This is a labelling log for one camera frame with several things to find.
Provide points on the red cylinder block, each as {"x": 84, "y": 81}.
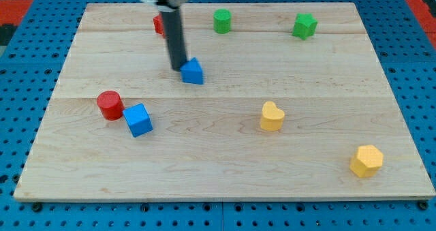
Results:
{"x": 110, "y": 105}

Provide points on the wooden board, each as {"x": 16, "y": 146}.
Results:
{"x": 207, "y": 143}

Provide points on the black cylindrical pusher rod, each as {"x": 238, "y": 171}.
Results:
{"x": 173, "y": 30}

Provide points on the green cylinder block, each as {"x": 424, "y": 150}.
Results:
{"x": 222, "y": 20}

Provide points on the blue cube block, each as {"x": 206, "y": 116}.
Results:
{"x": 138, "y": 120}

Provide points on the red block behind rod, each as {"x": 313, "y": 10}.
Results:
{"x": 158, "y": 25}

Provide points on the yellow heart block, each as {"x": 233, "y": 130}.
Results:
{"x": 272, "y": 117}

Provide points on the yellow hexagon block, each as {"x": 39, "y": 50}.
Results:
{"x": 366, "y": 161}

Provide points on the blue triangle block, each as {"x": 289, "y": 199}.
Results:
{"x": 191, "y": 72}

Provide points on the green star block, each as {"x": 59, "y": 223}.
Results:
{"x": 304, "y": 26}

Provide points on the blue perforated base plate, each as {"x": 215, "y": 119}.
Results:
{"x": 30, "y": 67}

